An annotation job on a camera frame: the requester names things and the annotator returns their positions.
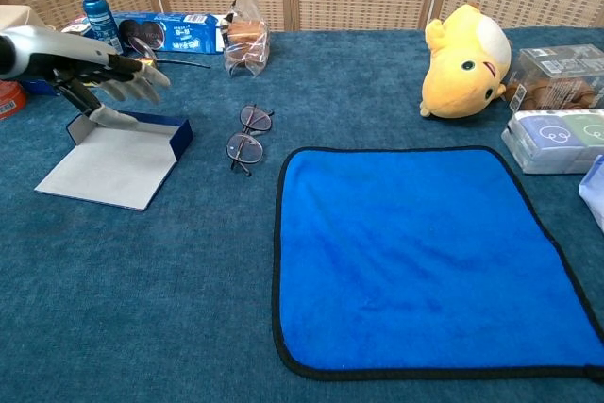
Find blue cloth with black edge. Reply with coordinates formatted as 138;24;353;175
272;144;604;381

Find blue spray bottle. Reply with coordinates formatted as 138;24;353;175
75;0;125;56

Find long blue cookie package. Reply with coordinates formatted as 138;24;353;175
110;10;227;55

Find multi-colour tissue packet row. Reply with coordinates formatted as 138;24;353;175
500;109;604;176

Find blue cookie box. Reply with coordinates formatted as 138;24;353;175
18;15;101;95

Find clear box of brown pastries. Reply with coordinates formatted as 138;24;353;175
502;43;604;114

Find beige plastic lunch box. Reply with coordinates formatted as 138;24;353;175
0;4;53;34

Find orange-red round can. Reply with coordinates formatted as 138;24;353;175
0;79;28;121

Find white wet wipes pack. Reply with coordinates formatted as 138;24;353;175
579;153;604;234

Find teal table cover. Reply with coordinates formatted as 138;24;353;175
0;25;604;403

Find black eyeglasses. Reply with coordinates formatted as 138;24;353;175
226;103;276;177

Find yellow plush toy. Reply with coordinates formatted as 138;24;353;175
418;3;513;120

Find clear bag of bread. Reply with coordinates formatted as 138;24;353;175
222;0;271;78

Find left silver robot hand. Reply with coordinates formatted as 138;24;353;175
0;25;172;129

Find metal spoon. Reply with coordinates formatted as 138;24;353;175
123;37;212;69

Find blue glasses case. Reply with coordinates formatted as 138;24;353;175
33;109;194;212

